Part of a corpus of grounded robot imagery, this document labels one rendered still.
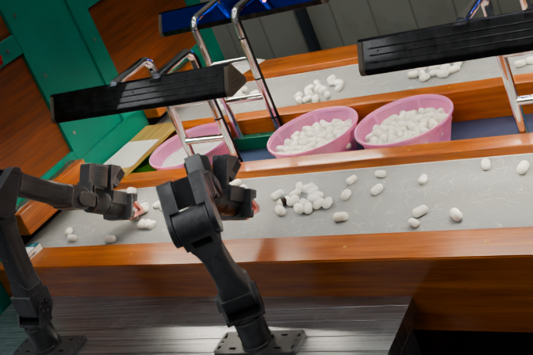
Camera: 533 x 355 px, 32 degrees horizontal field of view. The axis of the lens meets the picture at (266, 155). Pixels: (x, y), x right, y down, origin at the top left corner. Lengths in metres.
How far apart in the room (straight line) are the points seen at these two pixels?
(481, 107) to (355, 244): 0.69
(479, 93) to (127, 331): 1.08
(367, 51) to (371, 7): 2.51
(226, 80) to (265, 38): 2.60
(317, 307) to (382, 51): 0.56
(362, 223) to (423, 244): 0.24
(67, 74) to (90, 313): 0.85
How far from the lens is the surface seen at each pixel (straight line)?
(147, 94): 2.38
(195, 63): 2.48
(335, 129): 2.59
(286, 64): 3.18
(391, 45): 1.99
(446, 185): 2.12
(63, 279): 2.50
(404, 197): 2.13
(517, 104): 2.17
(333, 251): 1.98
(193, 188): 1.71
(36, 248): 2.61
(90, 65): 3.01
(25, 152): 2.79
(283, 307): 2.05
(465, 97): 2.51
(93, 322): 2.35
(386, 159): 2.28
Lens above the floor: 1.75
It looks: 23 degrees down
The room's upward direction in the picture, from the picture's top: 23 degrees counter-clockwise
